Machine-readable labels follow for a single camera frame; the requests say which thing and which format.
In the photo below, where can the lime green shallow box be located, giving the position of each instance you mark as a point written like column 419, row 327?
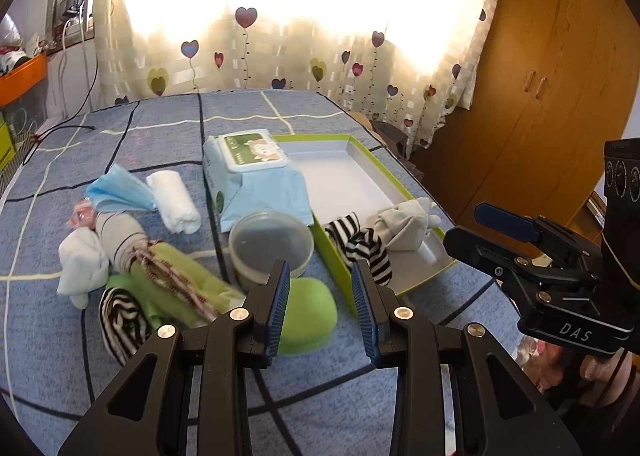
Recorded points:
column 360, row 176

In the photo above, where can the green sponge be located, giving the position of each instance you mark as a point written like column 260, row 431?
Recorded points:
column 310, row 311

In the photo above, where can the person's right hand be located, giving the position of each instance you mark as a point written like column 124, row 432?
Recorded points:
column 550, row 361

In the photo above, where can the lime green cardboard box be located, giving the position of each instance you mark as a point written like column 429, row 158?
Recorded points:
column 5, row 146

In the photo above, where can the clear plastic packet orange contents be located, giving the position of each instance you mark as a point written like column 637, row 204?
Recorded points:
column 80, row 218

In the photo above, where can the green cloth plaid edge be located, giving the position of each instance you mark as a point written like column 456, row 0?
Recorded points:
column 175, row 266

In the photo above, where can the heart print curtain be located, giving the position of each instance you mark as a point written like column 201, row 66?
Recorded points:
column 300, row 36

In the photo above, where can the brown wooden wardrobe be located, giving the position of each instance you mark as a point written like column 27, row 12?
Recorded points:
column 550, row 86

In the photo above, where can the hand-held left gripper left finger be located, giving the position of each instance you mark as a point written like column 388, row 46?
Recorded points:
column 277, row 306

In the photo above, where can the clear round plastic container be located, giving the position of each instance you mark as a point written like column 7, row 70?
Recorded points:
column 270, row 241

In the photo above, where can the blue plaid bed sheet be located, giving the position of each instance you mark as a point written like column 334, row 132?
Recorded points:
column 165, row 386

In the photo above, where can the grey white sock bundle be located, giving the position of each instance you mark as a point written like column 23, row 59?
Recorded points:
column 400, row 228

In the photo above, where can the orange plastic tray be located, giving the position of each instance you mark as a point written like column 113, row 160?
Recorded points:
column 22, row 78

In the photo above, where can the blue wet wipes pack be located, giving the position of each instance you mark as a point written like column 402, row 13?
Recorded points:
column 250, row 151

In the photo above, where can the dark cloth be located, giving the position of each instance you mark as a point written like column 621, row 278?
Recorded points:
column 390, row 136

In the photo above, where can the white rolled sock red stripes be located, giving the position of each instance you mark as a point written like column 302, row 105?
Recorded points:
column 117, row 236

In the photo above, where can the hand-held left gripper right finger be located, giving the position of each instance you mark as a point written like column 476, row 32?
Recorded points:
column 362, row 306

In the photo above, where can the plain white sock bundle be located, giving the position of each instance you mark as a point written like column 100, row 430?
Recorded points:
column 80, row 261

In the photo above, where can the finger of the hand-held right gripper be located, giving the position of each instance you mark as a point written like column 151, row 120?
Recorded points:
column 505, row 221
column 470, row 246

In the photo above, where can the blue face mask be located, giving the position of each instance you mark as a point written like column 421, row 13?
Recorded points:
column 117, row 188

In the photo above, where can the white rolled towel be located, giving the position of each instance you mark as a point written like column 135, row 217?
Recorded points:
column 172, row 201

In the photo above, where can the black white striped sock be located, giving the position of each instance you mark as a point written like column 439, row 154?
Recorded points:
column 367, row 248
column 120, row 316

